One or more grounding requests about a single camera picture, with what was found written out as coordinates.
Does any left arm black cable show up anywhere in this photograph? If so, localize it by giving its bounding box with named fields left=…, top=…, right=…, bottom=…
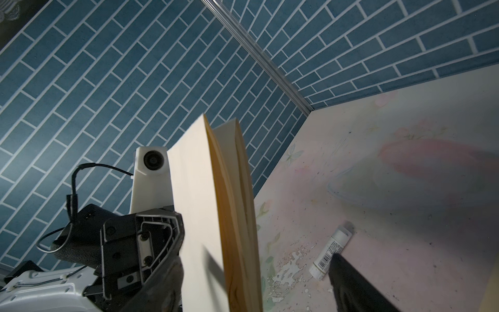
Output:
left=36, top=162, right=134, bottom=254

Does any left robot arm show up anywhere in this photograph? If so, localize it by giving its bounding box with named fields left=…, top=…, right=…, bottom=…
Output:
left=1, top=204, right=185, bottom=311

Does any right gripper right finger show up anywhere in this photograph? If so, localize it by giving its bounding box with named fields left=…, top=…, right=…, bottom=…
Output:
left=329, top=253, right=400, bottom=312

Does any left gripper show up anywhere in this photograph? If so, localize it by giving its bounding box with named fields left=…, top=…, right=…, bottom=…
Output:
left=50, top=204, right=185, bottom=311

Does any yellow envelope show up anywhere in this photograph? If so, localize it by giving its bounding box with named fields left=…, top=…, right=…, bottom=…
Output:
left=168, top=115, right=262, bottom=311

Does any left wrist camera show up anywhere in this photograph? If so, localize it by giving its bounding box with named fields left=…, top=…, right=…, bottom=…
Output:
left=130, top=146, right=174, bottom=214

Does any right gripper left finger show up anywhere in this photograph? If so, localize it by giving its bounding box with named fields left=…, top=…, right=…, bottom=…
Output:
left=128, top=256, right=184, bottom=311

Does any left corner aluminium post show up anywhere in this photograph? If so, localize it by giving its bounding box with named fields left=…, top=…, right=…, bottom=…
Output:
left=201, top=0, right=312, bottom=116

